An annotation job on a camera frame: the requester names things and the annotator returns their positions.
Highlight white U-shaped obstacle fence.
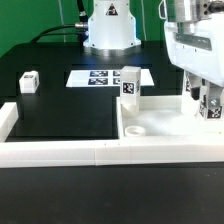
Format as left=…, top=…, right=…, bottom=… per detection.
left=0, top=97, right=224, bottom=169

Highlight white marker sheet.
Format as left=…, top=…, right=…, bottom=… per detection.
left=66, top=69, right=155, bottom=88

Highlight white square table top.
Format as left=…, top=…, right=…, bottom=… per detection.
left=116, top=95, right=224, bottom=138

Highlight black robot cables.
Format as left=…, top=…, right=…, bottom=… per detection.
left=30, top=0, right=90, bottom=44

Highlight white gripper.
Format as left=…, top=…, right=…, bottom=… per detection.
left=163, top=0, right=224, bottom=109

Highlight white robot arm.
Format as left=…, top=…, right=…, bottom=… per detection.
left=84, top=0, right=224, bottom=109

